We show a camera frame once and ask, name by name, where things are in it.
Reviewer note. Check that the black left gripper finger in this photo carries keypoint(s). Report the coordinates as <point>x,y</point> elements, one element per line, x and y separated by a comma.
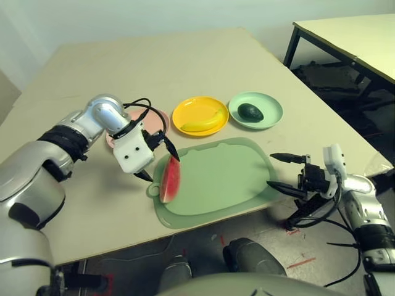
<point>171,149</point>
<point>143,175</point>

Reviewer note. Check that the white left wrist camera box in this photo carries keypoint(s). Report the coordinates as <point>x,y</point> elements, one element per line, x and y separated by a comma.
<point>132,151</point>

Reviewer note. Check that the grey robot right leg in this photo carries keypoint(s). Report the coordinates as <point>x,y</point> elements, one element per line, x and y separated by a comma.
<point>253,256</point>

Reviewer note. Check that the mint green plate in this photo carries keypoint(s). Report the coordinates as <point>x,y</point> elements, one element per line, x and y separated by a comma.
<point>271,108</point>

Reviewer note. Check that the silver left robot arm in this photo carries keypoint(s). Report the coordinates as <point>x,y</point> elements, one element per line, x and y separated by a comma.
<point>46,160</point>

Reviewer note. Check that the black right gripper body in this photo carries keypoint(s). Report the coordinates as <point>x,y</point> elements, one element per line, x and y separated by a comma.
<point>314,182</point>

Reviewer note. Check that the yellow toy banana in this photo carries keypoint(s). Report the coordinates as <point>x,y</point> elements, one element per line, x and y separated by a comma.
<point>203,124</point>

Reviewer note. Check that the yellow plate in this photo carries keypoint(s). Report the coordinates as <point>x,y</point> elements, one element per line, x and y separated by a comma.
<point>191,112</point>

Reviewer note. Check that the green silicone cutting mat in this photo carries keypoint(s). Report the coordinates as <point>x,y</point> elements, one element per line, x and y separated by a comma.
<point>222,179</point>

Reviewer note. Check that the dark green avocado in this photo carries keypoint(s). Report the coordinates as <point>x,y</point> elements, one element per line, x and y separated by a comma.
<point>250,112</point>

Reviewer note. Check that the grey robot left leg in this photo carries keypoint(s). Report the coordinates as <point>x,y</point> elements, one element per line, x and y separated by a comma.
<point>176,269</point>

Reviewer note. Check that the clear plastic corner film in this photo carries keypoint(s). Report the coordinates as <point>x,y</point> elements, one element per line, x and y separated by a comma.
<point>378,165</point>

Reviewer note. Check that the black zip tie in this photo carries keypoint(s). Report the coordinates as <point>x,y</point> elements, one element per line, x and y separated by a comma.
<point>342,244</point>

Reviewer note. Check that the red watermelon slice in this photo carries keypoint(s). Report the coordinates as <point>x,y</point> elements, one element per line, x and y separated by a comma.
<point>171,182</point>

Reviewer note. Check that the pink plate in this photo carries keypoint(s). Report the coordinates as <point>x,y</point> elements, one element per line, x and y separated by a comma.
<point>154,121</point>

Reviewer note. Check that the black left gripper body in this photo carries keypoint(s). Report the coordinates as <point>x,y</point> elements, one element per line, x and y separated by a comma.
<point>152,138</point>

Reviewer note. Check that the grey robot torso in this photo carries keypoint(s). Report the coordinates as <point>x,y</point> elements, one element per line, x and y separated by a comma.
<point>247,285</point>

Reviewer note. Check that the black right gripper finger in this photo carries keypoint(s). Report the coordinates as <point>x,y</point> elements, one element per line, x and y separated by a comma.
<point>287,190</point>
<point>290,157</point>

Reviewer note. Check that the grey robot leg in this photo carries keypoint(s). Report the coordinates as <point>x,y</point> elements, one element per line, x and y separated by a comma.
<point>253,256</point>
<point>176,269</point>

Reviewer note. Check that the beige side table black frame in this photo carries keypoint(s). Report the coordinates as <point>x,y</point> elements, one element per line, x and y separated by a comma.
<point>355,37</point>

